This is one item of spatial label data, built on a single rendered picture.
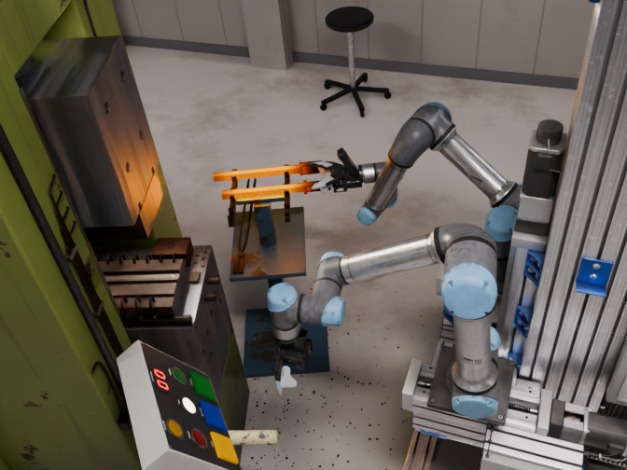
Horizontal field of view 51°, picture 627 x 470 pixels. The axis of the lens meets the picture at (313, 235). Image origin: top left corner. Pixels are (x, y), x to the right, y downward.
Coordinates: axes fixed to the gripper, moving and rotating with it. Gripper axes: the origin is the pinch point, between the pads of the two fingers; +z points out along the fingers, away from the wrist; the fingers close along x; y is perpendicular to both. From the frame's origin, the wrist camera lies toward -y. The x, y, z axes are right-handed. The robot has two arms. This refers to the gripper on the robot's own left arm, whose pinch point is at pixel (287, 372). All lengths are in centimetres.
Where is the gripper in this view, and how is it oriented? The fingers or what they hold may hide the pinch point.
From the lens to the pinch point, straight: 192.2
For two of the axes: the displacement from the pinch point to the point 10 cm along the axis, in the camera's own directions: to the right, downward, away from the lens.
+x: 3.4, -6.6, 6.7
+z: 0.8, 7.3, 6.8
